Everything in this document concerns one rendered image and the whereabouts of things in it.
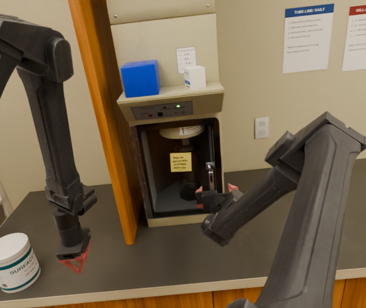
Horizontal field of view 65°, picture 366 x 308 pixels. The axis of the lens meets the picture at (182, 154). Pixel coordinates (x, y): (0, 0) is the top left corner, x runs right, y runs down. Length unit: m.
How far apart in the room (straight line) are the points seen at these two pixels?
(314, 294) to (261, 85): 1.25
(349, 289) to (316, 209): 0.89
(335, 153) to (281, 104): 1.11
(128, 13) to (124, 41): 0.08
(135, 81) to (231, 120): 0.73
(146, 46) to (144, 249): 0.72
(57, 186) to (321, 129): 0.55
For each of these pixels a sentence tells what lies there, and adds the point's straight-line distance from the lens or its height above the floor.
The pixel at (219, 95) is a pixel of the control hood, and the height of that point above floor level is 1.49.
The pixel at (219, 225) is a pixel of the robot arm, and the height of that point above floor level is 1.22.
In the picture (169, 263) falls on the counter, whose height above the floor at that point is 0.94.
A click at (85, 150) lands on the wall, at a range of 1.60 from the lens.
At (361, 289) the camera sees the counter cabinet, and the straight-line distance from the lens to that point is 1.26.
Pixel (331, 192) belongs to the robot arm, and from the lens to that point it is 0.39.
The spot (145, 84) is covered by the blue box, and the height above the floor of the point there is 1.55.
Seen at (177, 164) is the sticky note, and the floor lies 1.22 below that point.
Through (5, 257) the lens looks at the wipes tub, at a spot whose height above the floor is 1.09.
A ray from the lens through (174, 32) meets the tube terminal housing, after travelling 0.96.
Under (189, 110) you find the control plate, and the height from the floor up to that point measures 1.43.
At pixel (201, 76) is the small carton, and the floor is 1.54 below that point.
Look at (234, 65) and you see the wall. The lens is 1.43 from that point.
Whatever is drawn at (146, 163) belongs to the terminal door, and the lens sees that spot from 1.07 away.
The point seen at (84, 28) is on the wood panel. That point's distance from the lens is 0.91.
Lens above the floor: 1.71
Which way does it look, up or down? 25 degrees down
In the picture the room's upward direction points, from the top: 6 degrees counter-clockwise
